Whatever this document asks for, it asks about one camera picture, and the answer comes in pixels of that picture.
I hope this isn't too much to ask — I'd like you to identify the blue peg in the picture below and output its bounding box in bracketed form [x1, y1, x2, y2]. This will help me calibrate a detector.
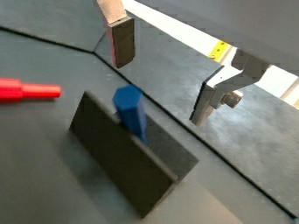
[111, 85, 146, 143]

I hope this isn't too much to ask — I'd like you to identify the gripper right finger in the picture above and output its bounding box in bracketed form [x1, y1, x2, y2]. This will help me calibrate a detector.
[189, 49, 269, 125]

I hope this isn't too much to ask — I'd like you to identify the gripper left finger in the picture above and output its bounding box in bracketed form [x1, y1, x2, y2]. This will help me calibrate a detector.
[95, 0, 136, 68]

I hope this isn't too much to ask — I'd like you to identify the red peg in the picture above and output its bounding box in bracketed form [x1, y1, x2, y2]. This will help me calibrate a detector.
[0, 78, 61, 102]

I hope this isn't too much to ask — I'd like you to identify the black angle fixture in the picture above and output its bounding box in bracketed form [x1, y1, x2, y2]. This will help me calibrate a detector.
[69, 91, 198, 217]

